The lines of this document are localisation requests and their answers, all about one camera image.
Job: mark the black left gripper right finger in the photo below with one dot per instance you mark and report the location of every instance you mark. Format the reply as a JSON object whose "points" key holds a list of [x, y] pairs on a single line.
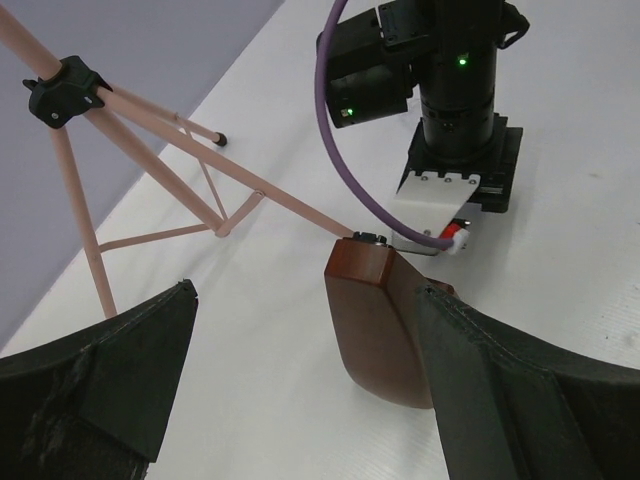
{"points": [[509, 405]]}

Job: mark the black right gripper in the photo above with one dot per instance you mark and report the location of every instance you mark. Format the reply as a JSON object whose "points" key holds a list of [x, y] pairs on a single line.
{"points": [[495, 163]]}

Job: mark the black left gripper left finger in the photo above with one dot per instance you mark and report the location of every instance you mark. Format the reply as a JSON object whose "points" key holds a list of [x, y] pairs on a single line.
{"points": [[96, 404]]}

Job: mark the brown wooden metronome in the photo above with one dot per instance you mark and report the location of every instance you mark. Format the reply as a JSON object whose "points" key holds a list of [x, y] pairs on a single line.
{"points": [[371, 290]]}

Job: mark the pink music stand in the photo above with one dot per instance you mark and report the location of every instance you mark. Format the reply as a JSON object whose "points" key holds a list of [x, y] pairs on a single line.
{"points": [[67, 88]]}

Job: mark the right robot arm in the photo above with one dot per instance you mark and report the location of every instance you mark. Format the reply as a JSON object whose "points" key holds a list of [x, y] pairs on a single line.
{"points": [[447, 51]]}

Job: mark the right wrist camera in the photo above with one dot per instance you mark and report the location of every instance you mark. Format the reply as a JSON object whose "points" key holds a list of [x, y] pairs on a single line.
{"points": [[428, 203]]}

